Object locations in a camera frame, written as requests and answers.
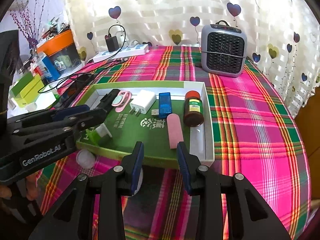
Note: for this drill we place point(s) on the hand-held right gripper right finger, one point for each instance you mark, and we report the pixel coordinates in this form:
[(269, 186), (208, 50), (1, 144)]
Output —
[(184, 170)]

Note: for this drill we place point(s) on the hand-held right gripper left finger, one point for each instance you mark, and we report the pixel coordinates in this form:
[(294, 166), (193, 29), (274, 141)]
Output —
[(137, 170)]

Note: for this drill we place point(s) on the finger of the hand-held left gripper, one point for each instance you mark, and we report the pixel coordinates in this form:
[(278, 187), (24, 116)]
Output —
[(92, 117), (72, 111)]

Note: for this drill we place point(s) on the green suction cup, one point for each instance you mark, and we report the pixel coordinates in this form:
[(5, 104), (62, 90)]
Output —
[(91, 136)]

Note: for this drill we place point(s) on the shallow green cardboard box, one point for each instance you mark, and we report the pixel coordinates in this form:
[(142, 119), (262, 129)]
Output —
[(155, 152)]

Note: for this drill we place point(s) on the black device with clear cap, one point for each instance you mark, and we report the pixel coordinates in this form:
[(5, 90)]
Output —
[(111, 98)]

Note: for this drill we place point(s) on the small pink and green clip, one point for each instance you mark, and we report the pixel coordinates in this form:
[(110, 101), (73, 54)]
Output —
[(120, 98)]

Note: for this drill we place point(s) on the long pink clip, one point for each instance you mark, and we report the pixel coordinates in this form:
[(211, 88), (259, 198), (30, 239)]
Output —
[(175, 131)]

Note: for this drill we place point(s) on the white charger plug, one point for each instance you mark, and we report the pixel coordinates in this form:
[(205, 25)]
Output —
[(143, 101)]

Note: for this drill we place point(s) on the brown medicine bottle red cap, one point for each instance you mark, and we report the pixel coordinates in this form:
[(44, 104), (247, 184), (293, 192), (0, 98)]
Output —
[(193, 110)]

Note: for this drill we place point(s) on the translucent blue usb device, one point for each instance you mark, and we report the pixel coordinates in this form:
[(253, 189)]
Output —
[(165, 105)]

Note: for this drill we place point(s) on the person's left hand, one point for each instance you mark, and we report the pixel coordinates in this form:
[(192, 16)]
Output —
[(33, 187)]

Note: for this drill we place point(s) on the green and white tissue pack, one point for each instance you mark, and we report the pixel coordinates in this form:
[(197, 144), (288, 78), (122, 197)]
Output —
[(47, 101)]

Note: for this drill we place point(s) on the black smartphone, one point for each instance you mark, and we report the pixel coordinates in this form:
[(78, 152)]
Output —
[(80, 82)]

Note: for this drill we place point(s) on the small clear plastic jar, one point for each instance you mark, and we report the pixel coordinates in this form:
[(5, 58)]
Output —
[(86, 158)]

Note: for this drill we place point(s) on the lime green box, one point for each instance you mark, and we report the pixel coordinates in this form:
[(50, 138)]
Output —
[(30, 93)]

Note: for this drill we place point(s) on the blue and white carton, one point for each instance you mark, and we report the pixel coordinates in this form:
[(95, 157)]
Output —
[(48, 68)]

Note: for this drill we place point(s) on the white power strip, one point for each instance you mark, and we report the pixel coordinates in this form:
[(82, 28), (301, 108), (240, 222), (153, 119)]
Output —
[(120, 53)]

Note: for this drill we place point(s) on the orange-lidded storage container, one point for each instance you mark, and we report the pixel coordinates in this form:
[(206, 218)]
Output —
[(57, 42)]

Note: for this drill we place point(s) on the black power adapter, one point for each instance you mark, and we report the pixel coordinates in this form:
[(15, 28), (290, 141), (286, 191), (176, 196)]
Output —
[(111, 43)]

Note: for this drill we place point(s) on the pink and green plaid tablecloth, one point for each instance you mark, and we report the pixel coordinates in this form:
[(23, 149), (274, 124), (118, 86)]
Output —
[(250, 120)]

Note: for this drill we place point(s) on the purple dried flower branches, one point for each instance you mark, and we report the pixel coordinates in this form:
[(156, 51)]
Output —
[(32, 25)]

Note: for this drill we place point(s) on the small grey heater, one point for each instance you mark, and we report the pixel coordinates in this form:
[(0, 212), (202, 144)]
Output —
[(223, 50)]

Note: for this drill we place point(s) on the white curtain with hearts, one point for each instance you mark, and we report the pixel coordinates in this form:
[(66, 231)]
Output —
[(162, 7)]

